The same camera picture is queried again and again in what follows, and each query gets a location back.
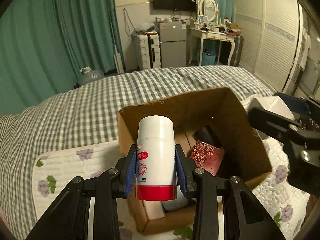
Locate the white rectangular charger box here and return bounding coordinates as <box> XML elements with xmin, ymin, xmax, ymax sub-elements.
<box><xmin>247</xmin><ymin>96</ymin><xmax>295</xmax><ymax>121</ymax></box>

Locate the light blue small box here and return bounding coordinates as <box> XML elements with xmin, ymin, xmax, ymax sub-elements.
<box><xmin>162</xmin><ymin>191</ymin><xmax>188</xmax><ymax>212</ymax></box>

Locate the red patterned box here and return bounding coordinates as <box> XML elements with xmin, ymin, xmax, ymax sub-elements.
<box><xmin>190</xmin><ymin>140</ymin><xmax>225</xmax><ymax>176</ymax></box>

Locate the white USB wall charger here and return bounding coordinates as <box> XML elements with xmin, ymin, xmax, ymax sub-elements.
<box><xmin>143</xmin><ymin>200</ymin><xmax>165</xmax><ymax>220</ymax></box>

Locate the white bottle red cap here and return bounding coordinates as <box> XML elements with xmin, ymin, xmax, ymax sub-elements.
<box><xmin>136</xmin><ymin>115</ymin><xmax>177</xmax><ymax>202</ymax></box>

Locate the white floral quilt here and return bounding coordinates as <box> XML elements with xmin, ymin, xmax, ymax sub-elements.
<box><xmin>31</xmin><ymin>94</ymin><xmax>313</xmax><ymax>240</ymax></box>

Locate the brown cardboard box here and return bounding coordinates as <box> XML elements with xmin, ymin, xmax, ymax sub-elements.
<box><xmin>118</xmin><ymin>88</ymin><xmax>276</xmax><ymax>239</ymax></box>

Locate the white louvered wardrobe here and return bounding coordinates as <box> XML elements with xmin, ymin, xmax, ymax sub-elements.
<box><xmin>235</xmin><ymin>0</ymin><xmax>303</xmax><ymax>93</ymax></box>

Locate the blue storage basket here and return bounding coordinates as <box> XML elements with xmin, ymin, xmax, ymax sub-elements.
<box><xmin>201</xmin><ymin>53</ymin><xmax>216</xmax><ymax>66</ymax></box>

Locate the grey checked bed sheet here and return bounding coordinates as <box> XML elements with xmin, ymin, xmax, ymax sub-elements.
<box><xmin>1</xmin><ymin>66</ymin><xmax>273</xmax><ymax>239</ymax></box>

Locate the white dressing table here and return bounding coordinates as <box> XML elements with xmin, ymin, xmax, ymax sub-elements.
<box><xmin>187</xmin><ymin>26</ymin><xmax>237</xmax><ymax>67</ymax></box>

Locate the white oval vanity mirror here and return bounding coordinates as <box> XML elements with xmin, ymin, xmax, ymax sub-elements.
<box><xmin>199</xmin><ymin>0</ymin><xmax>219</xmax><ymax>22</ymax></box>

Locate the clear water jug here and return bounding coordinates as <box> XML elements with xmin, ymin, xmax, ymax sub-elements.
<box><xmin>78</xmin><ymin>66</ymin><xmax>105</xmax><ymax>86</ymax></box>

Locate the silver small refrigerator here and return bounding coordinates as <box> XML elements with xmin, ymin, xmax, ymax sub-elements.
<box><xmin>155</xmin><ymin>21</ymin><xmax>187</xmax><ymax>68</ymax></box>

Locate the white suitcase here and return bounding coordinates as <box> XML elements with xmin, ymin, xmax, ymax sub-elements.
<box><xmin>134</xmin><ymin>33</ymin><xmax>161</xmax><ymax>70</ymax></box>

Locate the white flat mop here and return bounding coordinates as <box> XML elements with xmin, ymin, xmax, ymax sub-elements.
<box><xmin>108</xmin><ymin>9</ymin><xmax>124</xmax><ymax>74</ymax></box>

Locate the green curtain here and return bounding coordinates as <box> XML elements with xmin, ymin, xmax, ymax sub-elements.
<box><xmin>1</xmin><ymin>0</ymin><xmax>121</xmax><ymax>115</ymax></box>

